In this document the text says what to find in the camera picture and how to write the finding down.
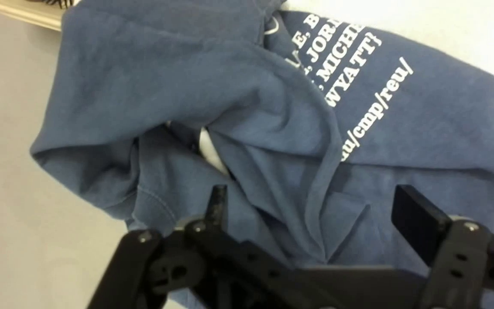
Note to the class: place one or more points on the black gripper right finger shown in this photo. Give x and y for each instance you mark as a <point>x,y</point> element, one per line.
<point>458,250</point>

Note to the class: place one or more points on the blue t-shirt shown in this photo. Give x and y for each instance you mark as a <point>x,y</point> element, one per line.
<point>309,122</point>

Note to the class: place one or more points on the beige tray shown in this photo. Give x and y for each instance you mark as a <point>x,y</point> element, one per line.
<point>38,12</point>

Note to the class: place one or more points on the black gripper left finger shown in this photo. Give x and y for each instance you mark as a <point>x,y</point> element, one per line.
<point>201,257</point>

